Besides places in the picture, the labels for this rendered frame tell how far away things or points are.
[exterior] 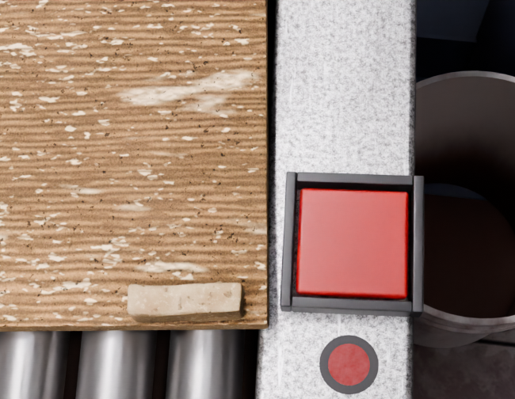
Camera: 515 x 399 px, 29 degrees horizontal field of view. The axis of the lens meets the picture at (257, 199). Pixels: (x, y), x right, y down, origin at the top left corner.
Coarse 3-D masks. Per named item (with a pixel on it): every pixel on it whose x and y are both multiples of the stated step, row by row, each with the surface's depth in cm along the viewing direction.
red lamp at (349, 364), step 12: (336, 348) 54; (348, 348) 54; (360, 348) 54; (336, 360) 54; (348, 360) 53; (360, 360) 53; (336, 372) 53; (348, 372) 53; (360, 372) 53; (348, 384) 53
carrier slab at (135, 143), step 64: (0, 0) 58; (64, 0) 58; (128, 0) 58; (192, 0) 58; (256, 0) 58; (0, 64) 57; (64, 64) 57; (128, 64) 57; (192, 64) 57; (256, 64) 56; (0, 128) 56; (64, 128) 56; (128, 128) 56; (192, 128) 55; (256, 128) 55; (0, 192) 55; (64, 192) 55; (128, 192) 55; (192, 192) 54; (256, 192) 54; (0, 256) 54; (64, 256) 54; (128, 256) 54; (192, 256) 53; (256, 256) 53; (0, 320) 53; (64, 320) 53; (128, 320) 53; (256, 320) 52
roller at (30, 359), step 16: (0, 336) 55; (16, 336) 54; (32, 336) 54; (48, 336) 55; (64, 336) 56; (0, 352) 54; (16, 352) 54; (32, 352) 54; (48, 352) 55; (64, 352) 56; (0, 368) 54; (16, 368) 54; (32, 368) 54; (48, 368) 54; (64, 368) 56; (0, 384) 54; (16, 384) 54; (32, 384) 54; (48, 384) 54; (64, 384) 56
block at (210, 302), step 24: (144, 288) 50; (168, 288) 50; (192, 288) 50; (216, 288) 50; (240, 288) 50; (144, 312) 50; (168, 312) 50; (192, 312) 50; (216, 312) 50; (240, 312) 51
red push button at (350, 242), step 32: (320, 192) 55; (352, 192) 55; (384, 192) 55; (320, 224) 54; (352, 224) 54; (384, 224) 54; (320, 256) 54; (352, 256) 54; (384, 256) 54; (320, 288) 53; (352, 288) 53; (384, 288) 53
